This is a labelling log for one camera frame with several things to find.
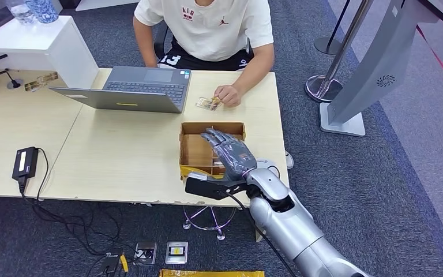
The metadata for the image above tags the person's left hand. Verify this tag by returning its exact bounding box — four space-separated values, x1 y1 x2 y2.
213 84 242 108

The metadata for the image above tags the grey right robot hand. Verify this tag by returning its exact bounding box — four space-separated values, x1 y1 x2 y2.
200 128 258 182

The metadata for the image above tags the yellow printed card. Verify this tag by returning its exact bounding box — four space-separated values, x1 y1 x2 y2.
195 96 216 112

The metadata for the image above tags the grey card reader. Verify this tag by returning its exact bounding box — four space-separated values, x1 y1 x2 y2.
255 158 280 178

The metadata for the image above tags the person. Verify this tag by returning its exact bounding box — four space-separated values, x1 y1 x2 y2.
133 0 276 108

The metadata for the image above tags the wooden compartment box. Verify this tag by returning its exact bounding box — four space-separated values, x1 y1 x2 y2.
178 121 246 181

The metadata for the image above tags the chrome stool base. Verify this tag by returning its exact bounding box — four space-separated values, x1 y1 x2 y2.
182 206 244 242

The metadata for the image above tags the grey laptop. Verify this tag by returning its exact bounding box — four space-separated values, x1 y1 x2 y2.
48 65 193 115

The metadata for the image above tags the yellow floor tape marking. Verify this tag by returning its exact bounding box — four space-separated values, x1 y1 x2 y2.
159 269 265 277

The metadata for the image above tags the grey kiosk stand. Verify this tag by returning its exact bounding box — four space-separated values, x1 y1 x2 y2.
320 0 443 137

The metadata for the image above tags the black and yellow plug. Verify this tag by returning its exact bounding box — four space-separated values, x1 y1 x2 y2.
99 252 130 277

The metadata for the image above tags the white cabinet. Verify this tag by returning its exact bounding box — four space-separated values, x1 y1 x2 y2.
0 15 100 89

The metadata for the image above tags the black power adapter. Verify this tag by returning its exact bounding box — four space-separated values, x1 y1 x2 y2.
12 146 40 182

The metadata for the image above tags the red barrier belt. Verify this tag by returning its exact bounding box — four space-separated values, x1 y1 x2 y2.
415 24 443 99

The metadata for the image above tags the clear water bottle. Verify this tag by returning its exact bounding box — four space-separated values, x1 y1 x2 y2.
6 0 36 25

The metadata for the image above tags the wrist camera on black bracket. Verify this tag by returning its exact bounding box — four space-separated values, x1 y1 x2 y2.
184 171 251 201

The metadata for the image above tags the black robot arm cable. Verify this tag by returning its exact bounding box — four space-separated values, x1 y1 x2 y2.
225 193 296 277

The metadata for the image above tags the black stanchion post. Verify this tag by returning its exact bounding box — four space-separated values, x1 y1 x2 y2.
314 0 352 55

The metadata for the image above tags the chrome stanchion post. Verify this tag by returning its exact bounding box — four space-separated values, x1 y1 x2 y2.
305 0 374 103

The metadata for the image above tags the thin black cable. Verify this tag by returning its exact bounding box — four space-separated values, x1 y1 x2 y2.
33 147 123 245

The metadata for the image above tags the thick black power cord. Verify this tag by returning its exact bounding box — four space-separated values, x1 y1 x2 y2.
17 175 123 261

